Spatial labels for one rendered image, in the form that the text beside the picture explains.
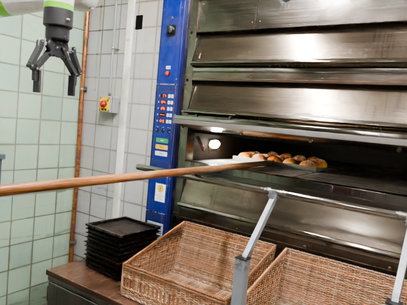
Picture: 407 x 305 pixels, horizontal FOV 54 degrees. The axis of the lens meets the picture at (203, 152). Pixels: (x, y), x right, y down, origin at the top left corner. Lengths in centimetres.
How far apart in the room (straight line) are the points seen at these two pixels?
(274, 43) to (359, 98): 50
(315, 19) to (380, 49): 33
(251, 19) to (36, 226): 180
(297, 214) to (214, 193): 46
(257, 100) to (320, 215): 63
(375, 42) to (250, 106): 63
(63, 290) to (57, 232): 75
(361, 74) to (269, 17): 54
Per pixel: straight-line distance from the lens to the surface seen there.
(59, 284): 222
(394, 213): 145
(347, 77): 188
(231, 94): 209
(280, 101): 196
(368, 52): 186
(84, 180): 126
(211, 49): 219
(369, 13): 193
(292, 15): 204
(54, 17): 140
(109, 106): 253
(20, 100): 257
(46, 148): 269
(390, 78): 184
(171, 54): 230
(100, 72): 272
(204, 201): 216
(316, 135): 173
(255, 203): 202
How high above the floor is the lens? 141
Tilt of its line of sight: 4 degrees down
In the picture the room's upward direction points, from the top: 5 degrees clockwise
